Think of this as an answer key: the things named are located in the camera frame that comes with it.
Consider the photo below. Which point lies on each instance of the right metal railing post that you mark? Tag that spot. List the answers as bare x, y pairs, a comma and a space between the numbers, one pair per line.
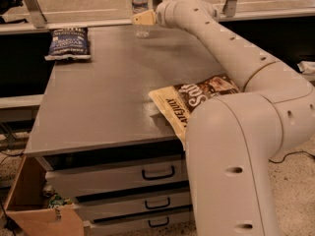
229, 8

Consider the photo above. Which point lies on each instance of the green items in box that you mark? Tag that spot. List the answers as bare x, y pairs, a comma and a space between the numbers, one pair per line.
53, 199

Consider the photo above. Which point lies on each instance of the clear plastic water bottle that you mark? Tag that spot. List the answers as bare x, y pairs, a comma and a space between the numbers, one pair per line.
139, 6

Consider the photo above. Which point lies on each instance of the left metal railing post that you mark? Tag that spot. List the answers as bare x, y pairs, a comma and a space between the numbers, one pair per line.
37, 18

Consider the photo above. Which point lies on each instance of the blue chip bag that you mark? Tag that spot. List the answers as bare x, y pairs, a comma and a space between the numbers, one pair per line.
69, 44

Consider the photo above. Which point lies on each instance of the bottom grey drawer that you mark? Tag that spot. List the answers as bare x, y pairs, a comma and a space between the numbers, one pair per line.
149, 221

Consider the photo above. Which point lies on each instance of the middle grey drawer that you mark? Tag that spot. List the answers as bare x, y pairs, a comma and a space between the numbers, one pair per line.
133, 204

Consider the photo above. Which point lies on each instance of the top grey drawer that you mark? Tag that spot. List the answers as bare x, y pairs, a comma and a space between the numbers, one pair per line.
111, 177

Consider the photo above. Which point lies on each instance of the brown Late July chip bag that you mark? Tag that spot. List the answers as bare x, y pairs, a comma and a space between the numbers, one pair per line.
176, 103

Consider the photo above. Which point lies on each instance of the cardboard box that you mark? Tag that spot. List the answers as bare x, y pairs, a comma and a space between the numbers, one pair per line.
28, 207

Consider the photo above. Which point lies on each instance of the grey drawer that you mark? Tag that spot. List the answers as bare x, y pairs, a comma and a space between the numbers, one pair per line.
133, 204
111, 177
149, 221

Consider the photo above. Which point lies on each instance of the grey drawer cabinet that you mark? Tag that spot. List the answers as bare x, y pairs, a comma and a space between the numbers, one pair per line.
100, 112

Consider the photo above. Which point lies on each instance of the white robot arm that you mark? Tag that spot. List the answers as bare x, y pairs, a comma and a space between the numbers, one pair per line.
230, 138

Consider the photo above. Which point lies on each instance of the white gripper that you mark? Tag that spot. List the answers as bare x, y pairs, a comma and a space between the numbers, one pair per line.
159, 17

